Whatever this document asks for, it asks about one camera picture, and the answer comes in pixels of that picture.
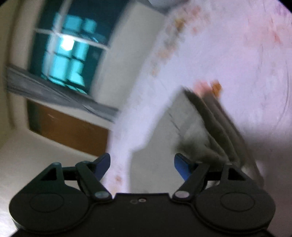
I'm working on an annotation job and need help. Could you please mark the grey fleece pants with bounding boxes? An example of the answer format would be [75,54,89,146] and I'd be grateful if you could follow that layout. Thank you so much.
[130,89,264,194]

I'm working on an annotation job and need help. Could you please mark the brown wooden door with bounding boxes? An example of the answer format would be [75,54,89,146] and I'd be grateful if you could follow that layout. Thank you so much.
[27,100,109,157]

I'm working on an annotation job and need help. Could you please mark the grey curtain left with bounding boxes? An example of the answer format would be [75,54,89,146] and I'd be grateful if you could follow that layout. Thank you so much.
[6,65,118,122]

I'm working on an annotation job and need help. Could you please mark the pink floral bed sheet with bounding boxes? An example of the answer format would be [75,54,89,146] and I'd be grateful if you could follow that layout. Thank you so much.
[103,1,291,236]

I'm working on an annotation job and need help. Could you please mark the folded light blue quilt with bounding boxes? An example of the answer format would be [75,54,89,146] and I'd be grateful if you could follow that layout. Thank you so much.
[149,0,187,8]

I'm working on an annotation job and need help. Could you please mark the window with white frame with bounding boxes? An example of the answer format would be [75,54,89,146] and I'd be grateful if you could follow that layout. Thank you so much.
[28,1,128,94]

